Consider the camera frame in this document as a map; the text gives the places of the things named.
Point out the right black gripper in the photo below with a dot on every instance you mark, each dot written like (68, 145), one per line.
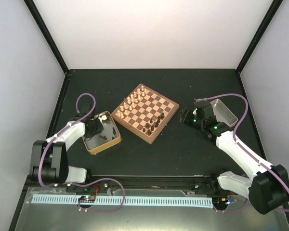
(185, 117)

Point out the right controller board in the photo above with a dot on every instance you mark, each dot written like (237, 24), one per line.
(224, 200)

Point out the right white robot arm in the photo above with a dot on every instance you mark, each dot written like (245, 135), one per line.
(265, 186)

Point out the silver metal tray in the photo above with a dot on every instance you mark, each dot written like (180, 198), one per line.
(223, 113)

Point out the controller board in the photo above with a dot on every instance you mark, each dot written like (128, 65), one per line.
(87, 199)
(224, 200)

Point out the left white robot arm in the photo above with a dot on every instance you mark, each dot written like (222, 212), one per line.
(49, 162)

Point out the yellow tin box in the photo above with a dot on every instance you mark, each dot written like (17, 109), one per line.
(95, 144)

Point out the left controller board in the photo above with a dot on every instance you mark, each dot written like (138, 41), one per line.
(87, 199)

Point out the wooden chess board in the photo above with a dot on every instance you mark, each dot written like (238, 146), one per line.
(144, 104)

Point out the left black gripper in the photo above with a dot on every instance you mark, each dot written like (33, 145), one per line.
(100, 128)

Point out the black mounting rail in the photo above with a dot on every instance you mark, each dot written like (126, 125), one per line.
(200, 184)

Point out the white slotted cable duct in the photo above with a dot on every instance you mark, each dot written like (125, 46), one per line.
(202, 202)

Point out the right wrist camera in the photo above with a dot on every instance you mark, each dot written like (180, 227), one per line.
(200, 99)

